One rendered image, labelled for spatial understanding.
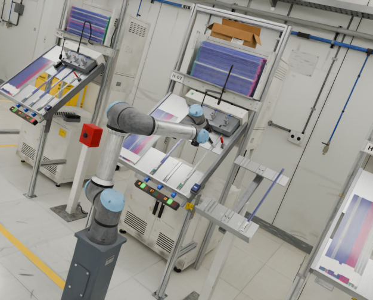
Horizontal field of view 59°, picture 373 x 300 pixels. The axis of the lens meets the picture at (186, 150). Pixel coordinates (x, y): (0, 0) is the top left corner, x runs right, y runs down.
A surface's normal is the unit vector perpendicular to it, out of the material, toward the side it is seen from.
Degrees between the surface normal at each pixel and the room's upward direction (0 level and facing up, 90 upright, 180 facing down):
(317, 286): 90
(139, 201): 90
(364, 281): 44
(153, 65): 90
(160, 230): 90
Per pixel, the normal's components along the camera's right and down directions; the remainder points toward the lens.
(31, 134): -0.51, 0.05
